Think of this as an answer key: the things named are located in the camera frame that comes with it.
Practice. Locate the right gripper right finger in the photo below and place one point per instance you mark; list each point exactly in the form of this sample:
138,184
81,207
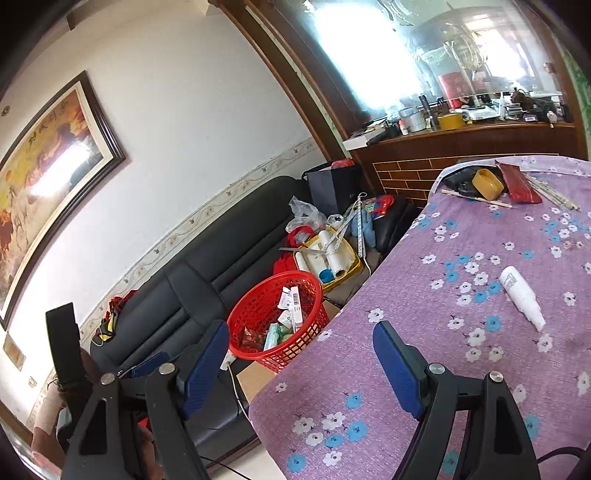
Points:
406,370

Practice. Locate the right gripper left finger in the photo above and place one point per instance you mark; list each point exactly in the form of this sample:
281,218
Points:
198,366

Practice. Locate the small red snack packet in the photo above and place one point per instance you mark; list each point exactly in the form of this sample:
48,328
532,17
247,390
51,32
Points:
252,340

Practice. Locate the teal cartoon snack bag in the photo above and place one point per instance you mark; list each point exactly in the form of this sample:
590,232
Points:
277,334

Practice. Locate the white medicine box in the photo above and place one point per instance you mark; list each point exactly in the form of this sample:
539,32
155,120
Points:
291,312

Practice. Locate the person's left hand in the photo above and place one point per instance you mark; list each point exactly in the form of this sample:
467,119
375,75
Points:
48,453

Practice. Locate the white power strip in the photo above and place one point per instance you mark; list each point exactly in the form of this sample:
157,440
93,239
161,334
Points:
229,358

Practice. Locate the black leather sofa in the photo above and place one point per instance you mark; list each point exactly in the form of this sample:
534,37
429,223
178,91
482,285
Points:
202,283

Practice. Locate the red plastic mesh basket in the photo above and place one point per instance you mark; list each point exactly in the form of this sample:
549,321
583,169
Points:
269,291

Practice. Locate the purple floral tablecloth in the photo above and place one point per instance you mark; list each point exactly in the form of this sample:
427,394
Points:
331,414

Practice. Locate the white spray bottle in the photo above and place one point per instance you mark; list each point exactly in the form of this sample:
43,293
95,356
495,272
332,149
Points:
522,295

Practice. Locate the yellow tray with rolls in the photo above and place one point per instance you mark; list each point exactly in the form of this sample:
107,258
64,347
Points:
331,263

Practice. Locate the red cloth on sofa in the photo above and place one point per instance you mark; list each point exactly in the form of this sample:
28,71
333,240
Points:
285,263

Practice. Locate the wooden stick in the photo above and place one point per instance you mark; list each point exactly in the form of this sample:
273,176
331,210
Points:
483,200

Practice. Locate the clear plastic bag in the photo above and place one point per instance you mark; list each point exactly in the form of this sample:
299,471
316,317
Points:
305,215

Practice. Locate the black paper shopping bag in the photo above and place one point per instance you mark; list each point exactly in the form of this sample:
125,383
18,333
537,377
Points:
334,189

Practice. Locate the yellow tape roll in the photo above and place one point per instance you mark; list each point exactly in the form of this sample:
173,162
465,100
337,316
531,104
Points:
487,184

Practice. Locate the wooden brick-pattern cabinet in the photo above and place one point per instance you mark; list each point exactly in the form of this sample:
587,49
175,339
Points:
408,166

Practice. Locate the red flat snack packet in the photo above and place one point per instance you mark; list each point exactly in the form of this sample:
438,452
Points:
519,187

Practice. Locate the bundle of chopsticks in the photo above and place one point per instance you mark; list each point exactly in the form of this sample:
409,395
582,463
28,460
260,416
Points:
552,195

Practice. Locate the framed wall painting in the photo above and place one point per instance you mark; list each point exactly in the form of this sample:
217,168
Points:
60,156

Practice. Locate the large wall mirror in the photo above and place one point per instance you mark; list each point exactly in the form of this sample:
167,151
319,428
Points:
346,63

